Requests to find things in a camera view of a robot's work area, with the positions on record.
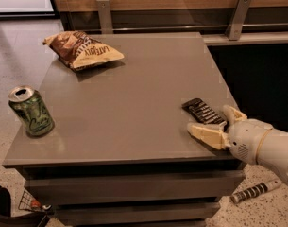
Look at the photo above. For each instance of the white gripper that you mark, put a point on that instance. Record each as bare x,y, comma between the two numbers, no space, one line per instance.
245,138

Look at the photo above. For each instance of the striped white black tool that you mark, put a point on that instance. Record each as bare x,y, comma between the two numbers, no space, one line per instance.
255,191

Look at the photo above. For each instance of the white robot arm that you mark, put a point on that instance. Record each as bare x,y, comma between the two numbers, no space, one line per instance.
273,153

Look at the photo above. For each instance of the black wire basket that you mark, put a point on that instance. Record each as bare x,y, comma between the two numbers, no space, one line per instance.
29,203

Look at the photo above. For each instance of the black curved object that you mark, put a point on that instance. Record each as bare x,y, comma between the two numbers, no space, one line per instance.
36,219

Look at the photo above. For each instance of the right metal bracket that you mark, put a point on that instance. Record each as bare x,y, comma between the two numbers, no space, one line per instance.
236,23

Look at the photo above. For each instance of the grey drawer cabinet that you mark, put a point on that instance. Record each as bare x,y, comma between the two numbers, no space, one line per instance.
120,154

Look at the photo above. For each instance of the black rxbar chocolate bar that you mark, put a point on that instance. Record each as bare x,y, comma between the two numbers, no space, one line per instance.
202,112

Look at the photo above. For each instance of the brown chip bag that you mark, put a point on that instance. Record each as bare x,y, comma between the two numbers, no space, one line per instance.
78,51

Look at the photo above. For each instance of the green soda can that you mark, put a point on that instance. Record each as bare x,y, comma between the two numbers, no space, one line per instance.
28,105

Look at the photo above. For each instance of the left metal bracket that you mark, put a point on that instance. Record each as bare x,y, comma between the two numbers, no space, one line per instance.
104,14

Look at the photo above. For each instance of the metal bracket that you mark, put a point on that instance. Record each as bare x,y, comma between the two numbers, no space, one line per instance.
236,23
104,14

